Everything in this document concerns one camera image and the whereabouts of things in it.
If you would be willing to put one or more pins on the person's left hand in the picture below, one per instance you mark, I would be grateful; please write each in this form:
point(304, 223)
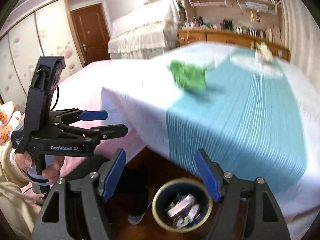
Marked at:
point(53, 172)

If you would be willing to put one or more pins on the pink blanket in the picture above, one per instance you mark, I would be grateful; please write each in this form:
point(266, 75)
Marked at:
point(82, 92)

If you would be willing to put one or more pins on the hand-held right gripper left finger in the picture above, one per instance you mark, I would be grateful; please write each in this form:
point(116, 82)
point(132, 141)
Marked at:
point(115, 175)

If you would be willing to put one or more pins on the cream crumpled wrapper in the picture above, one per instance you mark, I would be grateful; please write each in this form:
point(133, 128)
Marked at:
point(263, 51)

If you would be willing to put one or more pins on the green plastic bag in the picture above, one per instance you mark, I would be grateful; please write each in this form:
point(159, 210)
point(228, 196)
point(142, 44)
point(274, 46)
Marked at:
point(190, 76)

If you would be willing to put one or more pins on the brown wooden door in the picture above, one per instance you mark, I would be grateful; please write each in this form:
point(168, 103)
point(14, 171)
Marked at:
point(91, 32)

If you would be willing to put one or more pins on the white covered piano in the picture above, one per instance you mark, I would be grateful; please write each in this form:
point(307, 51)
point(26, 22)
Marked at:
point(140, 30)

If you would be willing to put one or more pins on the white purple box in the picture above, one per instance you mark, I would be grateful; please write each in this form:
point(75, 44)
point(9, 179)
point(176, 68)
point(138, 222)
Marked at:
point(181, 205)

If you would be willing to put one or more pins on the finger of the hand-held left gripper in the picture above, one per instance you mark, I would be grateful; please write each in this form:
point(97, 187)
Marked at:
point(92, 115)
point(107, 132)

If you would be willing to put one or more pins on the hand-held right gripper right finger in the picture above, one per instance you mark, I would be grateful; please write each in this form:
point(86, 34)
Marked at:
point(207, 175)

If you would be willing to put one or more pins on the wooden bookshelf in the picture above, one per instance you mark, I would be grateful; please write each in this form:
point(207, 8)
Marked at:
point(232, 10)

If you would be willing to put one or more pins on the orange cartoon print bedding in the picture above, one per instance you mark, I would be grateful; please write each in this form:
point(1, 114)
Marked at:
point(7, 125)

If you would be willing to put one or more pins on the blue bin with cream rim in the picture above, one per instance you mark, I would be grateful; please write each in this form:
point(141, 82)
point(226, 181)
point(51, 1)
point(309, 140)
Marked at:
point(160, 215)

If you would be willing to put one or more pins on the floral sliding wardrobe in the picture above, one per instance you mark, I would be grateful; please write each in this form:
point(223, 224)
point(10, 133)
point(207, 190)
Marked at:
point(25, 55)

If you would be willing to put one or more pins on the wooden desk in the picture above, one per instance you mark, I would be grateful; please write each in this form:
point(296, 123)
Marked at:
point(225, 38)

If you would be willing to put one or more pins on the person's left forearm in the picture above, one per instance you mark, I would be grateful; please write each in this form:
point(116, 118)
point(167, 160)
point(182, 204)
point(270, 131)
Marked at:
point(12, 200)

